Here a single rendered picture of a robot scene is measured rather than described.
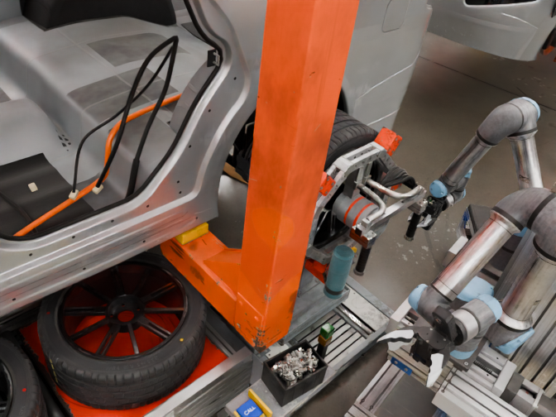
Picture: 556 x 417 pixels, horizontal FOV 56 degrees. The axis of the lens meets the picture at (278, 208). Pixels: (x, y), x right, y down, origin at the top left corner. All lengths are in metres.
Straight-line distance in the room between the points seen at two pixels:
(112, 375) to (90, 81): 1.35
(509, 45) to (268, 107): 3.26
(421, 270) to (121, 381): 1.97
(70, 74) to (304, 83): 1.63
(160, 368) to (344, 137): 1.11
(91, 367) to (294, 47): 1.35
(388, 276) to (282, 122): 1.96
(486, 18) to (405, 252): 1.92
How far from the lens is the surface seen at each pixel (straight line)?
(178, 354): 2.07
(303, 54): 1.28
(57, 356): 2.12
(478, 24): 4.39
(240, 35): 1.84
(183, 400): 2.10
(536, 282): 1.61
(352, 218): 2.14
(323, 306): 2.74
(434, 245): 3.54
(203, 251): 2.17
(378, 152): 2.12
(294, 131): 1.37
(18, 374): 2.12
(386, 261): 3.30
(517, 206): 1.52
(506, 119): 2.10
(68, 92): 2.61
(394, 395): 2.46
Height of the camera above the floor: 2.21
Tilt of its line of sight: 39 degrees down
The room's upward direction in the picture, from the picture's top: 9 degrees clockwise
